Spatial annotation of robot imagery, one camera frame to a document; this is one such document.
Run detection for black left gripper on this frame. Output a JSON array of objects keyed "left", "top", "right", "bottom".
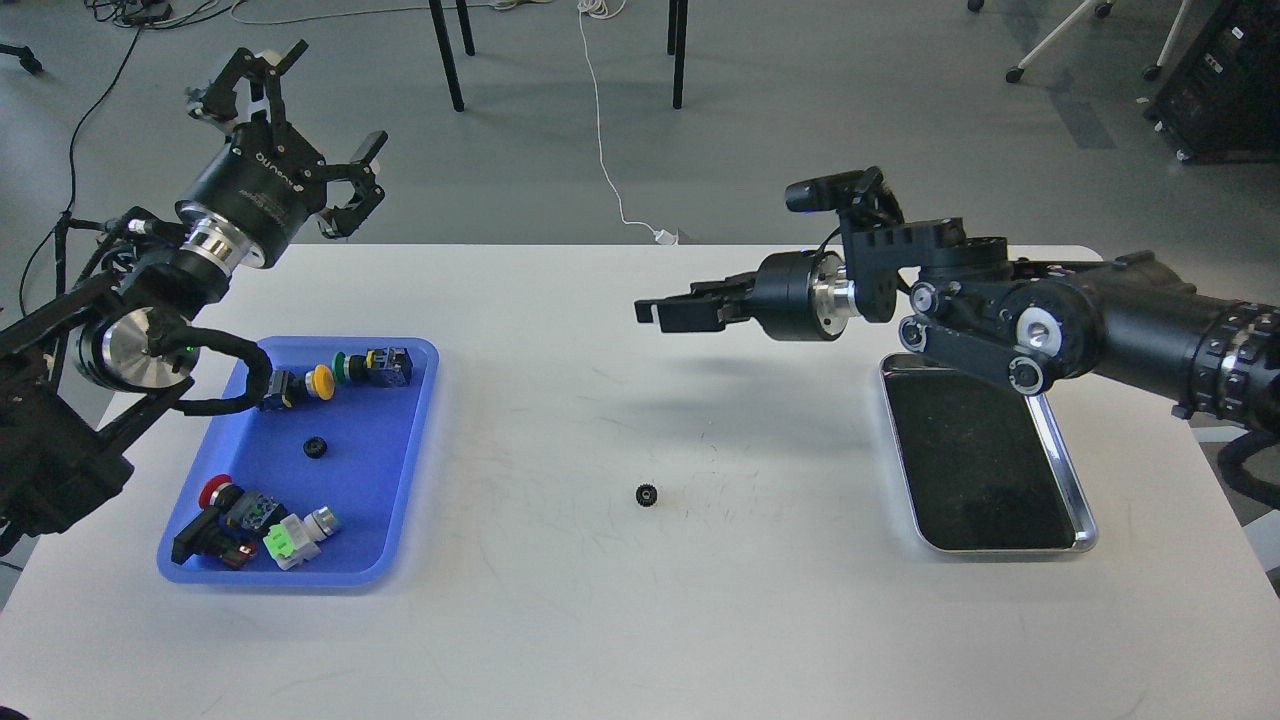
[{"left": 175, "top": 40, "right": 389, "bottom": 272}]

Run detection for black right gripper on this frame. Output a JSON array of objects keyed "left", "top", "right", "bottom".
[{"left": 634, "top": 250, "right": 860, "bottom": 342}]

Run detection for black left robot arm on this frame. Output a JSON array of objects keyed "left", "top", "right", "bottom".
[{"left": 3, "top": 40, "right": 388, "bottom": 552}]

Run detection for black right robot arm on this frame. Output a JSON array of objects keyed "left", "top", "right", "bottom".
[{"left": 634, "top": 211, "right": 1279, "bottom": 507}]

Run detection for black table legs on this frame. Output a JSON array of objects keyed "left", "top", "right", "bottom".
[{"left": 428, "top": 0, "right": 691, "bottom": 113}]

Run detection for blue plastic tray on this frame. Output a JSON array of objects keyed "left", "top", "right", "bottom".
[{"left": 156, "top": 336, "right": 439, "bottom": 588}]

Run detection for metal tray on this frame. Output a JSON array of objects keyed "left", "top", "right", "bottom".
[{"left": 879, "top": 354, "right": 1098, "bottom": 560}]

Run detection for red emergency stop button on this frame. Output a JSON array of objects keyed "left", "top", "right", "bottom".
[{"left": 197, "top": 473, "right": 291, "bottom": 538}]

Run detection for white chair base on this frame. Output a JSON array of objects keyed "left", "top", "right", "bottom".
[{"left": 966, "top": 0, "right": 1196, "bottom": 85}]

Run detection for black equipment rack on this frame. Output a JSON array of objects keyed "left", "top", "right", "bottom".
[{"left": 1144, "top": 1, "right": 1279, "bottom": 164}]

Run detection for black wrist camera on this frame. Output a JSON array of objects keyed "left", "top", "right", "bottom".
[{"left": 783, "top": 167, "right": 905, "bottom": 231}]

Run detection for black cable on floor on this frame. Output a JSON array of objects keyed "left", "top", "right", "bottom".
[{"left": 20, "top": 0, "right": 230, "bottom": 301}]

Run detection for yellow push button switch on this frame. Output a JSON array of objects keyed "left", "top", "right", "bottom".
[{"left": 259, "top": 364, "right": 337, "bottom": 413}]

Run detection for green push button switch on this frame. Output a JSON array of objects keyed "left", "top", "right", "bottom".
[{"left": 329, "top": 346, "right": 413, "bottom": 388}]

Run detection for white cable on floor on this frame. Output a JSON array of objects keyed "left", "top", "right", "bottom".
[{"left": 577, "top": 0, "right": 681, "bottom": 247}]

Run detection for black red switch block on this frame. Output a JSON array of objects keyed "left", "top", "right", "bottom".
[{"left": 170, "top": 509, "right": 257, "bottom": 570}]

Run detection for white green button switch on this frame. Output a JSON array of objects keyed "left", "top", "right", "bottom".
[{"left": 262, "top": 506, "right": 342, "bottom": 571}]

